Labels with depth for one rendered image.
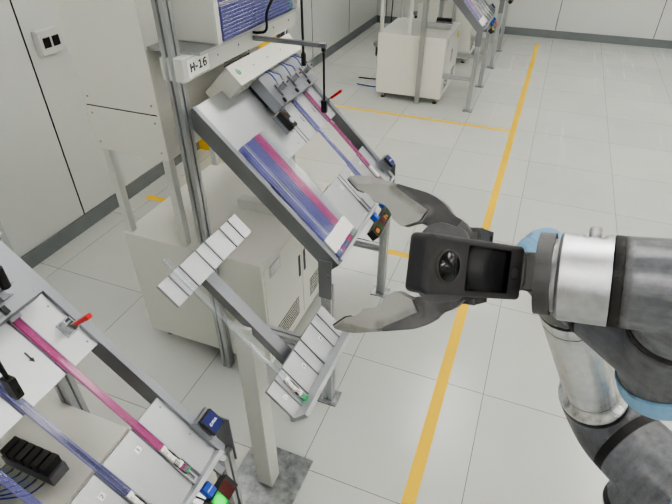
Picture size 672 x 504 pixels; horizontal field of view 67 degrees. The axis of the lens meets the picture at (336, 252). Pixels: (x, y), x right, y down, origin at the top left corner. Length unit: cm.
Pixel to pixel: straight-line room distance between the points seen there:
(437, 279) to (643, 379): 22
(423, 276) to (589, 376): 40
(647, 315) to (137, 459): 104
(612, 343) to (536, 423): 184
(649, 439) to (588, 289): 47
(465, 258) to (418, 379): 199
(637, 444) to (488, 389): 158
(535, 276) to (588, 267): 4
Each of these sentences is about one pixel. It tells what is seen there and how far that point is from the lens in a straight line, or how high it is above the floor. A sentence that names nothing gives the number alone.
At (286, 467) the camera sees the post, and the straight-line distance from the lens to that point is 211.
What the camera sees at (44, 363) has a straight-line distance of 122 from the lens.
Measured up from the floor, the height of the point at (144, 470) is 80.
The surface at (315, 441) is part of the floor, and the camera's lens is 217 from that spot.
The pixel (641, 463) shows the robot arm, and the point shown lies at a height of 117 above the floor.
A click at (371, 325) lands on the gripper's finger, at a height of 148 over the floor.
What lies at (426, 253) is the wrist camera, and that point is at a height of 160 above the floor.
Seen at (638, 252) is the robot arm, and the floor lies 159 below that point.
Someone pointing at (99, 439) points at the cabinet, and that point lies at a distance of 157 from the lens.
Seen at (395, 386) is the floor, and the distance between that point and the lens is 234.
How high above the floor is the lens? 182
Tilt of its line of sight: 37 degrees down
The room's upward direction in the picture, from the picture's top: straight up
